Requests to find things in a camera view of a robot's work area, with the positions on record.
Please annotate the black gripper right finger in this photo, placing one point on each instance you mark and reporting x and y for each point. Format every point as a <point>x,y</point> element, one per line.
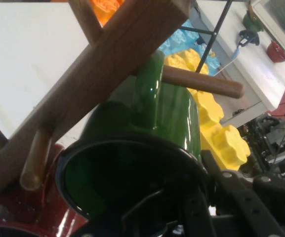
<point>251,209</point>

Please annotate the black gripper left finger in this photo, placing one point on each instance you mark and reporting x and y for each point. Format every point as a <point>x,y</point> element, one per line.
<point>172,217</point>

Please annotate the green enamel mug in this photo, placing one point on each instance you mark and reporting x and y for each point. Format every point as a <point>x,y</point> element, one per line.
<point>172,118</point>

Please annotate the yellow giant toy brick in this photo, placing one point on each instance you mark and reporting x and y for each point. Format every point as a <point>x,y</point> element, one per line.
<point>221,138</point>

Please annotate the white side table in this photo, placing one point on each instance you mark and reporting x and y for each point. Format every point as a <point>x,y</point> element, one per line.
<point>256,74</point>

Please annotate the red enamel mug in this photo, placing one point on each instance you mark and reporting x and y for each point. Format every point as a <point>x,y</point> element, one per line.
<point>21,212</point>

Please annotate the red pot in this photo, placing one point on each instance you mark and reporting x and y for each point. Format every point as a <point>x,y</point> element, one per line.
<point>275,51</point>

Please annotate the brown wooden mug tree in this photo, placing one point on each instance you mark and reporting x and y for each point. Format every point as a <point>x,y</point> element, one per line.
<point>107,61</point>

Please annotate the black and blue controller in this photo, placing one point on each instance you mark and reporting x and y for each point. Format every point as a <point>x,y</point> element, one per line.
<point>247,38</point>

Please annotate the black tripod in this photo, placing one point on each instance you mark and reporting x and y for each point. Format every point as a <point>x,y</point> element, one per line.
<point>214,34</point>

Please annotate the blue giant toy brick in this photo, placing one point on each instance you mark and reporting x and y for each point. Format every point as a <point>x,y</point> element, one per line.
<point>181,37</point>

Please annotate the green round object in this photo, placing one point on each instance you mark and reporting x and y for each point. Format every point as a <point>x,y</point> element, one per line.
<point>252,21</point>

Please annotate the orange giant toy brick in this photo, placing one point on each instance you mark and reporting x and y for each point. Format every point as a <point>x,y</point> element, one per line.
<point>107,10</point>

